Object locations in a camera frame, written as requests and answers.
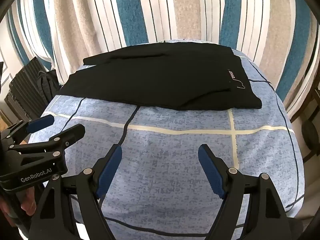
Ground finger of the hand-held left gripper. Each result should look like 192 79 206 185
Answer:
5 114 55 145
9 124 86 158

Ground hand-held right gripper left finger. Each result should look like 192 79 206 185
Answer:
29 144 123 240

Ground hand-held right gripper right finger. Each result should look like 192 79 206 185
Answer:
197 144 296 240

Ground black pants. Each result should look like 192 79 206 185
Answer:
51 41 262 111

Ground person's left hand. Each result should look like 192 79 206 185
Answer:
0 186 38 229

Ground dark backpack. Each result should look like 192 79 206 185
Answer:
37 69 62 103

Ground blue checked blanket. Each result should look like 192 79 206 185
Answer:
35 39 308 240

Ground dark wooden chair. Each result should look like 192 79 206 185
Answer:
287 85 320 162

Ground striped curtain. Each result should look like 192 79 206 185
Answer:
0 0 320 120

